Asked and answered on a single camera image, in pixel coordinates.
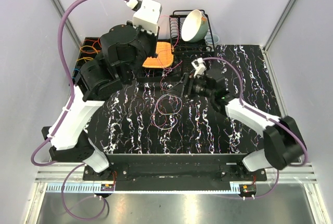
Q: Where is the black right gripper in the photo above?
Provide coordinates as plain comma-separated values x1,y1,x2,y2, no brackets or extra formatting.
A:
166,73,214,99

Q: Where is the orange cable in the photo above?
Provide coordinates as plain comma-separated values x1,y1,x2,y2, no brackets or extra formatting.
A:
79,36,102,55

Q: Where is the pink cable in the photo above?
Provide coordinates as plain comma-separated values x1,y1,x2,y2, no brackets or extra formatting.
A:
152,15,184,130

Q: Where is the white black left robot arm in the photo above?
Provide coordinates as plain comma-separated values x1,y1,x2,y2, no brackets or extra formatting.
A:
46,0,162,180

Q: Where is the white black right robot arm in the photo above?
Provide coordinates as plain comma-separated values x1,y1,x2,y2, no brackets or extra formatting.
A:
181,73,307,181

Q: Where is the black flat tray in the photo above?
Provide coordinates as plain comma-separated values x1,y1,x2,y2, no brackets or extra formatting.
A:
137,40,212,83

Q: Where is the black compartment bin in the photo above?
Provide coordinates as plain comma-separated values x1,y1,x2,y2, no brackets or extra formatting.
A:
71,37,101,85

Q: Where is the light blue cup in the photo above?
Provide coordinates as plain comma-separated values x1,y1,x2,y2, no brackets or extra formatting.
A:
204,33,220,46

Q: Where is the white ceramic bowl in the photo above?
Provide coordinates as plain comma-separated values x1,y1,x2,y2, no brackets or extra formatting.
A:
181,9,209,43

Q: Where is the yellow cable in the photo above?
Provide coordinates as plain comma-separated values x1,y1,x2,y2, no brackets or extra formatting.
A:
75,55,96,65

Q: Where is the black wire dish rack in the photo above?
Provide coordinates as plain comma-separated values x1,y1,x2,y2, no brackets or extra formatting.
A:
169,9,215,56

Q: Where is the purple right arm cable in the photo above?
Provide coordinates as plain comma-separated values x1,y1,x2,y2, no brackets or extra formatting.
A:
202,57,309,200

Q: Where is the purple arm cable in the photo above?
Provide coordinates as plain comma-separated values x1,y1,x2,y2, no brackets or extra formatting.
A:
202,57,309,200
30,0,138,221

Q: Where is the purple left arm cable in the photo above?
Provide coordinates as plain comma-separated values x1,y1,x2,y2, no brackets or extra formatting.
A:
30,0,138,221

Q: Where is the grey cable duct strip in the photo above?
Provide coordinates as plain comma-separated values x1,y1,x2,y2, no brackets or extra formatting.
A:
46,181,256,194

